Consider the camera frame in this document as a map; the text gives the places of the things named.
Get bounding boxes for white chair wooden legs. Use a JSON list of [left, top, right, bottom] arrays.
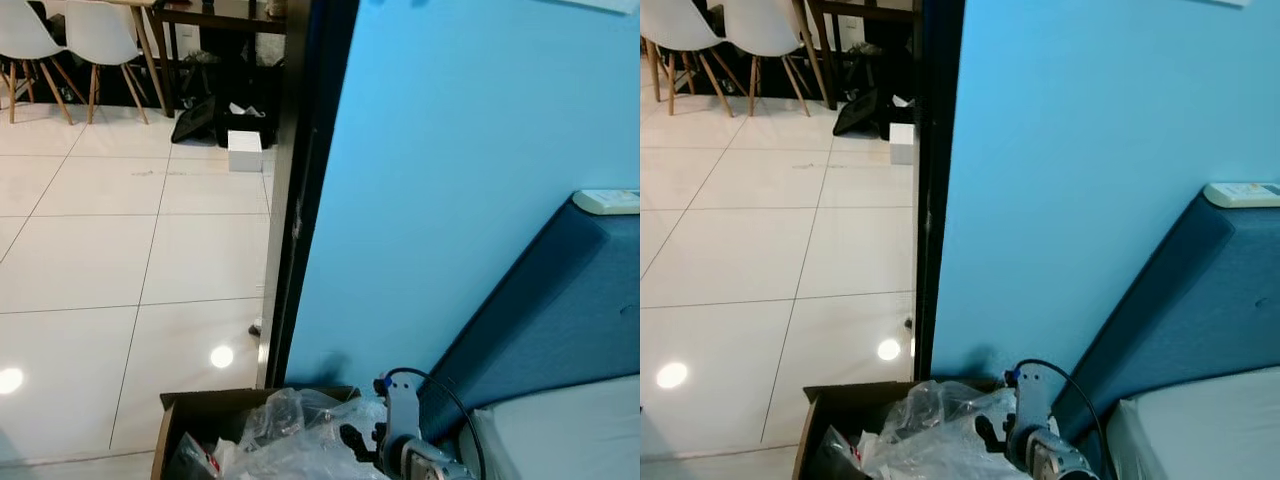
[[0, 0, 76, 126], [640, 0, 736, 103], [722, 0, 813, 118], [62, 0, 151, 126]]

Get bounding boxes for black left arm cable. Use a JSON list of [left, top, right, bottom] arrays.
[[385, 367, 487, 480], [1012, 358, 1109, 480]]

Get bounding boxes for clear plastic trash bag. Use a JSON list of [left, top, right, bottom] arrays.
[[860, 380, 1016, 480], [215, 388, 401, 480]]

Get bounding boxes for teal upholstered bed frame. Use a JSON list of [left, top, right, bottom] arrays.
[[1050, 188, 1280, 441], [418, 193, 641, 441]]

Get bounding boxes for black storage bin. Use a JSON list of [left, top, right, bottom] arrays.
[[215, 90, 281, 151], [880, 85, 916, 141]]

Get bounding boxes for dark door frame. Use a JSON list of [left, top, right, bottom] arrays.
[[255, 0, 363, 393], [908, 0, 968, 383]]

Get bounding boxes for white remote control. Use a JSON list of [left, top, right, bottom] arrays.
[[1203, 182, 1280, 209], [572, 188, 641, 216]]

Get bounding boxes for black bag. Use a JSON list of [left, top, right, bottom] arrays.
[[170, 95, 218, 144], [833, 88, 881, 138]]

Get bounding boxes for brown cardboard box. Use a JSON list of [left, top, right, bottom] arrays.
[[150, 385, 361, 480], [793, 378, 1001, 480]]

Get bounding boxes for dark wooden table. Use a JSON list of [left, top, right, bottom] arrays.
[[128, 0, 291, 119], [805, 0, 921, 111]]

